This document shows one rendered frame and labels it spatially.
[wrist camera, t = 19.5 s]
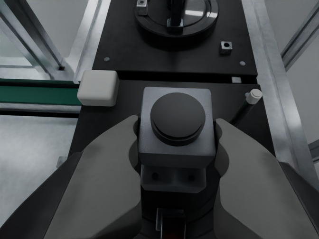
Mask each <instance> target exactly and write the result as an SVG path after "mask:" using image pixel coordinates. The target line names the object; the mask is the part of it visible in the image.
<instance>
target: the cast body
mask: <svg viewBox="0 0 319 239"><path fill-rule="evenodd" d="M137 149H138V155H139V158H140V160H141V178H140V182H141V185H142V187H143V189H144V190H147V191H164V192H181V193H198V192H200V191H202V190H203V189H205V188H206V167H207V166H208V164H209V163H210V162H211V161H212V160H213V159H214V158H215V155H216V146H215V134H214V125H213V110H212V98H211V92H210V90H209V89H197V88H170V87H145V89H144V91H143V97H142V105H141V120H140V126H139V134H138V143H137Z"/></svg>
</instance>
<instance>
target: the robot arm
mask: <svg viewBox="0 0 319 239"><path fill-rule="evenodd" d="M140 120H141V117H140V116H136V115H131V116H130V117H128V118H126V119H125V120H123V121H122V122H120V123H118V124H117V125H115V126H113V127H112V128H110V129H108V130H107V131H105V132H104V133H103V134H101V135H100V136H98V137H97V138H96V139H95V140H93V141H92V142H91V143H90V144H89V145H88V146H87V147H86V148H85V149H84V150H83V151H82V152H77V153H73V154H72V155H71V156H70V157H69V158H68V159H67V160H66V161H65V162H64V163H63V164H62V165H61V166H60V167H59V168H58V169H57V170H56V171H55V172H54V173H53V174H52V175H51V176H50V177H49V178H48V179H47V180H46V181H44V182H43V183H42V184H41V185H40V186H39V187H38V188H37V189H36V190H35V191H34V192H33V193H32V194H31V195H30V196H29V197H28V198H27V199H26V200H25V201H24V202H23V203H22V204H21V205H20V206H19V207H18V208H17V209H16V210H15V211H14V212H13V213H12V214H11V215H10V217H9V218H8V219H7V220H6V221H5V223H4V224H3V225H2V226H1V228H0V239H133V238H134V237H135V236H137V235H138V234H139V232H140V230H141V228H142V213H141V182H140V175H139V174H138V173H137V172H136V171H135V169H134V168H135V166H136V165H137V163H138V149H137V143H138V134H139V126H140ZM213 125H214V134H215V146H216V150H217V153H216V159H215V168H216V169H217V171H218V172H219V174H220V175H221V178H220V181H219V186H218V190H217V194H216V200H215V204H214V233H215V235H216V237H217V238H218V239H319V191H318V190H316V189H315V188H314V187H313V186H312V185H311V184H310V183H309V182H308V181H307V180H306V179H305V178H304V177H303V176H302V175H300V174H299V173H298V172H297V171H296V170H295V169H294V168H293V167H292V166H291V165H290V164H289V163H285V162H279V161H278V160H277V158H276V157H275V156H273V155H272V154H271V153H270V152H269V151H268V150H267V149H266V148H265V147H264V146H262V145H261V144H260V143H259V142H257V141H256V140H254V139H253V138H252V137H250V136H249V135H247V134H245V133H244V132H242V131H241V130H239V129H238V128H236V127H234V126H233V125H231V124H230V123H228V122H227V121H225V120H224V119H213Z"/></svg>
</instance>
